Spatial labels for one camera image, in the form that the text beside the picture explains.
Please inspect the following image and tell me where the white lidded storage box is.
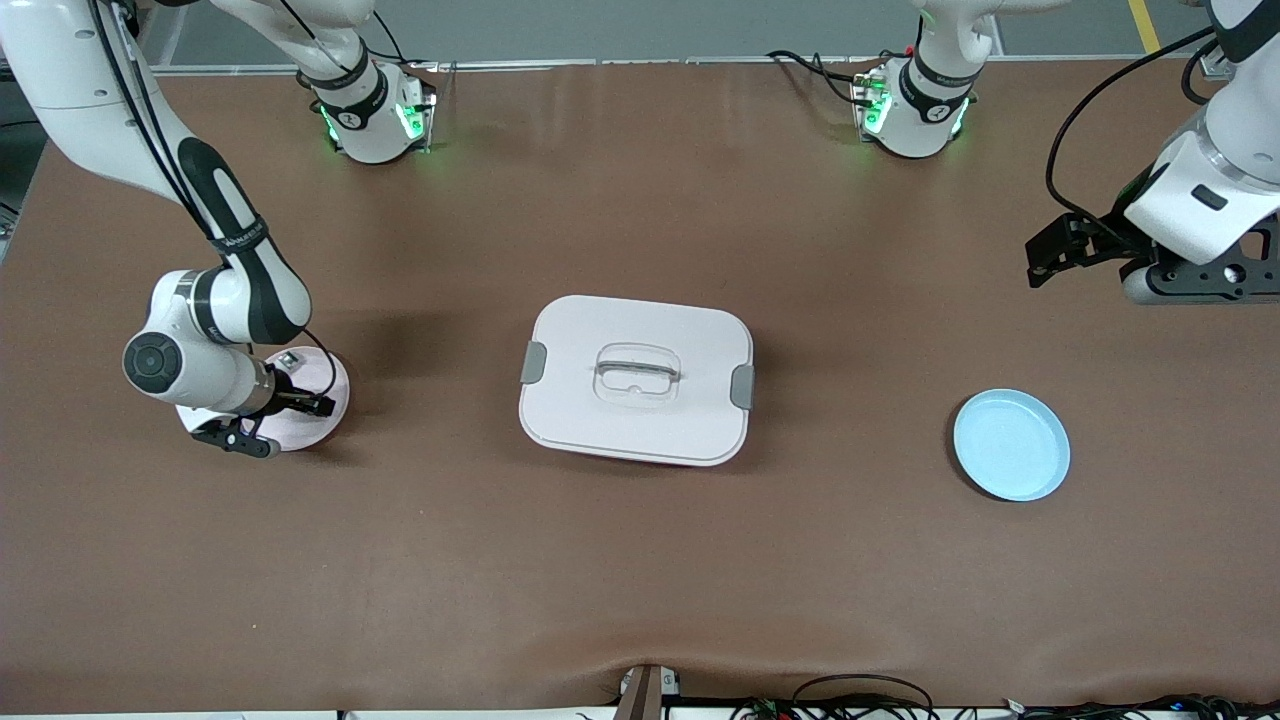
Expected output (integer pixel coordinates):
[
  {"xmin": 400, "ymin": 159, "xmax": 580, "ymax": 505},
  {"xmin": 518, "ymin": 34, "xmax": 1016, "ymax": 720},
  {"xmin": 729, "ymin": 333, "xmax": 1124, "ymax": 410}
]
[{"xmin": 518, "ymin": 294, "xmax": 756, "ymax": 468}]

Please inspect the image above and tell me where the pink round plate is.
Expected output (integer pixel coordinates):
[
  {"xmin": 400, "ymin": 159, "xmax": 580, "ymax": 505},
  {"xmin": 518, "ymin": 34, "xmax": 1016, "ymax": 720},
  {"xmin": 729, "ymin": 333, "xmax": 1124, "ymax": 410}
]
[{"xmin": 175, "ymin": 346, "xmax": 352, "ymax": 453}]

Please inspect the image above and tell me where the light blue round plate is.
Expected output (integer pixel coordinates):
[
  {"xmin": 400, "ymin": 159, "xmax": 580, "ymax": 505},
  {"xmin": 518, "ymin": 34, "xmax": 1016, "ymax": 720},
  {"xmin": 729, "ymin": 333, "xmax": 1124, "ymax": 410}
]
[{"xmin": 952, "ymin": 388, "xmax": 1072, "ymax": 503}]

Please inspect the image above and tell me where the metal table edge clamp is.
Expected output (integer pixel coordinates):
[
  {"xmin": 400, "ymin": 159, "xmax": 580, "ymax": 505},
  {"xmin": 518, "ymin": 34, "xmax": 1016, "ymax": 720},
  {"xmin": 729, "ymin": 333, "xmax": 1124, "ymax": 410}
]
[{"xmin": 612, "ymin": 664, "xmax": 683, "ymax": 720}]

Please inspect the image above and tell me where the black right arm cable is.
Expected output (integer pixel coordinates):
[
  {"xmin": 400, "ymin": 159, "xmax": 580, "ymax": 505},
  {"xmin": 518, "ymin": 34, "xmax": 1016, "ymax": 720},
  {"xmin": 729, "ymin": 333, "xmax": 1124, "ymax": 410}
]
[{"xmin": 88, "ymin": 0, "xmax": 340, "ymax": 403}]

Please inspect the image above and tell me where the black base power cable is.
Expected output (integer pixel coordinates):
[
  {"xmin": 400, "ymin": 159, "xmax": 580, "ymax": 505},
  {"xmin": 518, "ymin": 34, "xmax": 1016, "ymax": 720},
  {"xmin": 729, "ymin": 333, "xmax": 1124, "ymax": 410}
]
[{"xmin": 765, "ymin": 48, "xmax": 883, "ymax": 107}]

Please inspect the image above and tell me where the tangled cable bundle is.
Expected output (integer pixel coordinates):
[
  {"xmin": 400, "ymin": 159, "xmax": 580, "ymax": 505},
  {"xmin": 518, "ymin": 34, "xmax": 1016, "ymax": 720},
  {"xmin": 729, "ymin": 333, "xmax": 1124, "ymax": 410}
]
[{"xmin": 1000, "ymin": 692, "xmax": 1280, "ymax": 720}]

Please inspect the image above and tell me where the black cable loop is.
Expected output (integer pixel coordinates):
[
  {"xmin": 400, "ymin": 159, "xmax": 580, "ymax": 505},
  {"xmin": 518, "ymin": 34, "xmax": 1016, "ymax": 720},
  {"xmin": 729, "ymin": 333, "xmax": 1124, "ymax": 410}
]
[{"xmin": 790, "ymin": 673, "xmax": 937, "ymax": 720}]

